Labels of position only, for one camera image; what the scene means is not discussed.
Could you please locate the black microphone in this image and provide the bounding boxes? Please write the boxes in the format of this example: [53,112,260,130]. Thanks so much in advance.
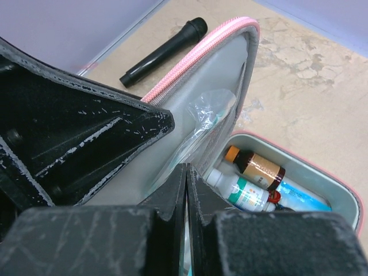
[119,17,208,88]

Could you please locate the brown medicine bottle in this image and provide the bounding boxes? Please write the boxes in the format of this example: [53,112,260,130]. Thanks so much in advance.
[225,145,286,191]

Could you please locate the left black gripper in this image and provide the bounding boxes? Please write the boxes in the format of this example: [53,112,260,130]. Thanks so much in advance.
[0,37,176,242]

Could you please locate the pink medicine kit case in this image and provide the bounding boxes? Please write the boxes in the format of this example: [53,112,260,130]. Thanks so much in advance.
[80,17,363,231]

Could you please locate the large blue packet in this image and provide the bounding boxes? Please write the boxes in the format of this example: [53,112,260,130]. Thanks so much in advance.
[277,182,332,212]

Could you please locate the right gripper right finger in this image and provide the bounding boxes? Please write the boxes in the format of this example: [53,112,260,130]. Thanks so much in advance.
[186,166,367,275]

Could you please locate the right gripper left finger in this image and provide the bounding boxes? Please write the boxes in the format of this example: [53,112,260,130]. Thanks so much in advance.
[1,164,187,275]

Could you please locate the white green bottle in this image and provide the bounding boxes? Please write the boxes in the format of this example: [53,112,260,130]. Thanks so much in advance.
[206,168,276,212]

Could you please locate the teal blister pack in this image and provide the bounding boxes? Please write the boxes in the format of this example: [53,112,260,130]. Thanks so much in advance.
[152,89,236,190]

